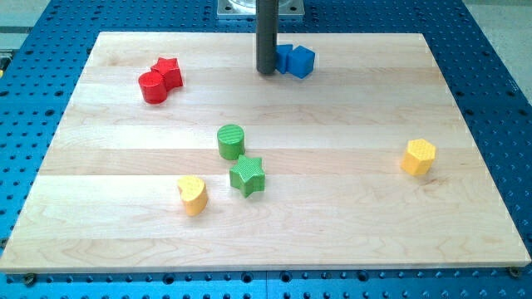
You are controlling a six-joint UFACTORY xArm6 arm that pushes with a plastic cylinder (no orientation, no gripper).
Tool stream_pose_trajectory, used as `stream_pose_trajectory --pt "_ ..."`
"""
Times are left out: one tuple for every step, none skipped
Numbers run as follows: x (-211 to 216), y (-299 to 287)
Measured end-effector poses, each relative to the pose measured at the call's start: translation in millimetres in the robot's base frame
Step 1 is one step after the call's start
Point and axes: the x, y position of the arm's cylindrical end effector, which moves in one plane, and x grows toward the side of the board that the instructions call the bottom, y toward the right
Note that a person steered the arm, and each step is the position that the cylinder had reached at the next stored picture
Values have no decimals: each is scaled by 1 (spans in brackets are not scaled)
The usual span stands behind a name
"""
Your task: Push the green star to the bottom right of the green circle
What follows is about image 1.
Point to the green star block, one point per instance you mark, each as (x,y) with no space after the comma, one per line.
(247,175)

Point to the red star block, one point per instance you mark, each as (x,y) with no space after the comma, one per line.
(170,70)

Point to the green cylinder block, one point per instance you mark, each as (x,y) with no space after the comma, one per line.
(230,141)

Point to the light wooden board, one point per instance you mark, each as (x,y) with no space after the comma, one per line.
(106,197)

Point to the yellow heart block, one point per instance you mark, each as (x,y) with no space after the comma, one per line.
(193,194)

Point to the blue cube block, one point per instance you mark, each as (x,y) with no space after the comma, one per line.
(300,62)

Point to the blue block behind rod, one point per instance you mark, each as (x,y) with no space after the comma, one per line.
(282,52)

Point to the red cylinder block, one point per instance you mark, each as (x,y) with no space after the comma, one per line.
(152,87)

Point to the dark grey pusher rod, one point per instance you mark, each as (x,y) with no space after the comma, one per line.
(266,35)

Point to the yellow hexagon block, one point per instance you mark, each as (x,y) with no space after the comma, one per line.
(419,156)

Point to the silver robot mount plate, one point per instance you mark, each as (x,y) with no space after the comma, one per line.
(232,9)

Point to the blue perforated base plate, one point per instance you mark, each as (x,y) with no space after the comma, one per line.
(483,49)

